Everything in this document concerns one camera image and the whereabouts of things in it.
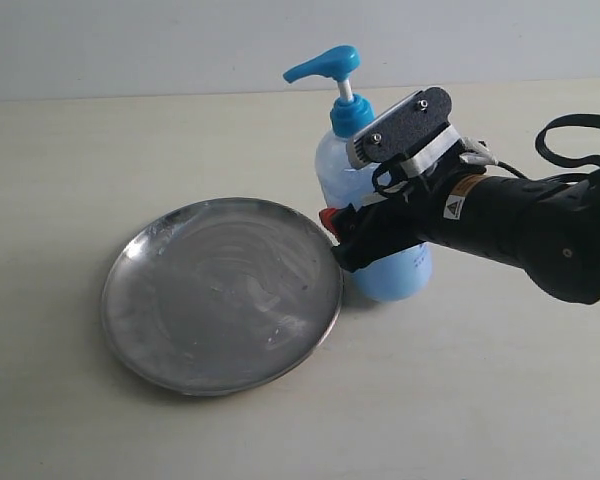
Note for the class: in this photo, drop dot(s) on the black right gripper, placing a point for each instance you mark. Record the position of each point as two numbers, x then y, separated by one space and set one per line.
378 230

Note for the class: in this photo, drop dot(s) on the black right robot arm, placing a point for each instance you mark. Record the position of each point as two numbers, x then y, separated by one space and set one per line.
548 229

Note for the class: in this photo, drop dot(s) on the round steel plate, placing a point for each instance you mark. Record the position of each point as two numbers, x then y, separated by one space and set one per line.
221 296

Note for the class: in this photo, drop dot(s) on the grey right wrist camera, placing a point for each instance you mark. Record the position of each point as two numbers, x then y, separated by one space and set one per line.
414 132

